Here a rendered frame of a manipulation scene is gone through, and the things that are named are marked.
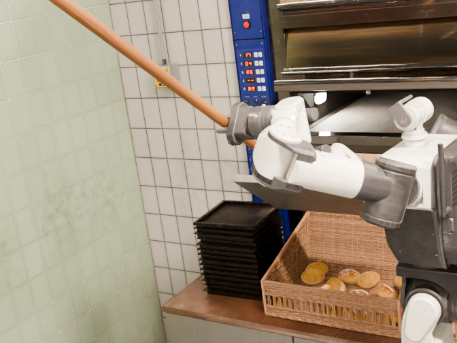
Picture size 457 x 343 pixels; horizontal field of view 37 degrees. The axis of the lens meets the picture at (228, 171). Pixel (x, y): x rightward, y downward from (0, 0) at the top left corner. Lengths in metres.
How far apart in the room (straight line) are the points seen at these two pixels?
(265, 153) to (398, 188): 0.31
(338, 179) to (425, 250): 0.37
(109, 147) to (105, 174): 0.13
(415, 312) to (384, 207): 0.41
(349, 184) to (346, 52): 1.29
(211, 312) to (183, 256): 0.74
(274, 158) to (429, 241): 0.48
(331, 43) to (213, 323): 1.22
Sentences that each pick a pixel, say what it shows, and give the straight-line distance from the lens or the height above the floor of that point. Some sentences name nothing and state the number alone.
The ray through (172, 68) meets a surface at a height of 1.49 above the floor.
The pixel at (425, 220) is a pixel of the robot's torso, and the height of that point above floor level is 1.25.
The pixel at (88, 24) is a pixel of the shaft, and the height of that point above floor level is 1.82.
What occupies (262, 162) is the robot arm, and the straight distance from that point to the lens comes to 1.54.
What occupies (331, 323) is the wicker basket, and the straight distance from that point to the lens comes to 2.64.
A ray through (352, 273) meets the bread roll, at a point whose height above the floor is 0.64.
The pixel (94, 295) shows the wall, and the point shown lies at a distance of 3.36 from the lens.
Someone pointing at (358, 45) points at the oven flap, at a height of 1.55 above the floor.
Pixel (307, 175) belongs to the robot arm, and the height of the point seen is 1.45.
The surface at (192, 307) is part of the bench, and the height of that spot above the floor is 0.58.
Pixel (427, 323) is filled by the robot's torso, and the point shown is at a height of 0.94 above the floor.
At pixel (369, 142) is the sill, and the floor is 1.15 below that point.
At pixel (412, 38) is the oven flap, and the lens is 2.71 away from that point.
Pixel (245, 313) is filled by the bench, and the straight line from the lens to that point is 2.80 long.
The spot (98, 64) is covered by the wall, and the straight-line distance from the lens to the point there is 3.30.
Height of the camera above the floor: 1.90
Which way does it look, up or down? 16 degrees down
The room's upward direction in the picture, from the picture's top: 8 degrees counter-clockwise
